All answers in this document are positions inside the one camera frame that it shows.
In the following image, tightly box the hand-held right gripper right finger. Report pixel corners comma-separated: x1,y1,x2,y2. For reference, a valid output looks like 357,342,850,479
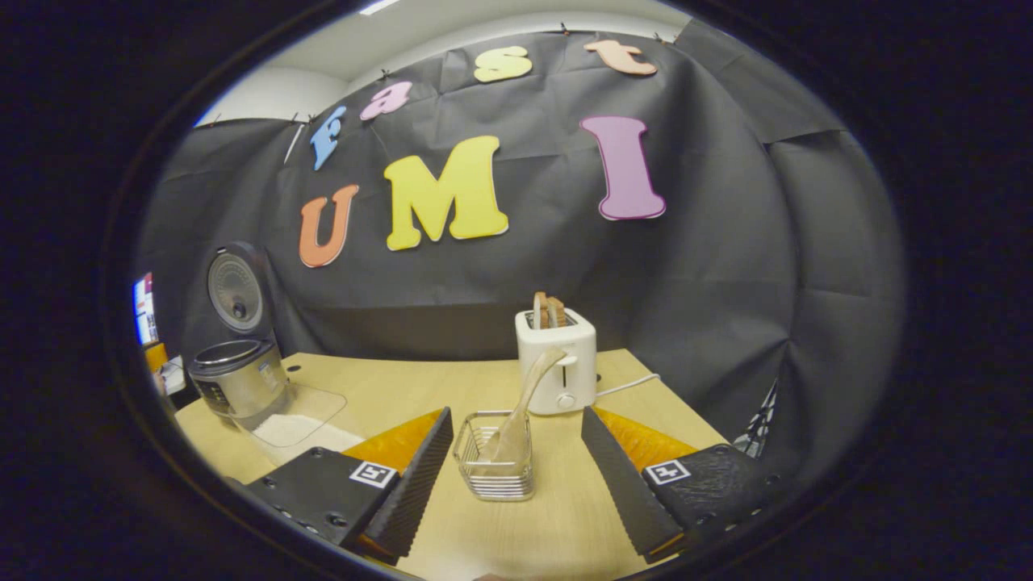
581,406,788,564

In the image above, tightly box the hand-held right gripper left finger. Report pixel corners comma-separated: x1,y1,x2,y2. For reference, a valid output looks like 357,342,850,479
242,408,454,566

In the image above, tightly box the metal wire chopstick holder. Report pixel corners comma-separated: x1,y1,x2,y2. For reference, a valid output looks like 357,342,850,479
454,410,535,503

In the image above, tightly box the black silver rice cooker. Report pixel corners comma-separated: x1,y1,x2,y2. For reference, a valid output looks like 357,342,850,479
187,240,293,422

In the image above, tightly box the wooden spoon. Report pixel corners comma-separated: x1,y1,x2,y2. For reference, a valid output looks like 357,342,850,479
484,347,568,465

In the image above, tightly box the computer monitor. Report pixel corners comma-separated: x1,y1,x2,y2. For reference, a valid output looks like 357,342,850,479
133,273,160,346

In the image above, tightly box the white toaster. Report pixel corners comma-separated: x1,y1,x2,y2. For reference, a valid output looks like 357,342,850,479
515,307,598,416

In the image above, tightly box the black white patterned object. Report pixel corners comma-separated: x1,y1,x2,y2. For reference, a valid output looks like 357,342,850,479
734,379,780,461

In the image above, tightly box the toasted bread slice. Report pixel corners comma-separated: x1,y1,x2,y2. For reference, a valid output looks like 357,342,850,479
531,292,568,330

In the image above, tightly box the black backdrop cloth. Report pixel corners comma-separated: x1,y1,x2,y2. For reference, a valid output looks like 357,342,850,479
137,31,905,485

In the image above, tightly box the white toaster cable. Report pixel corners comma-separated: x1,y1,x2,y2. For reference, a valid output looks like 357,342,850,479
596,373,661,398

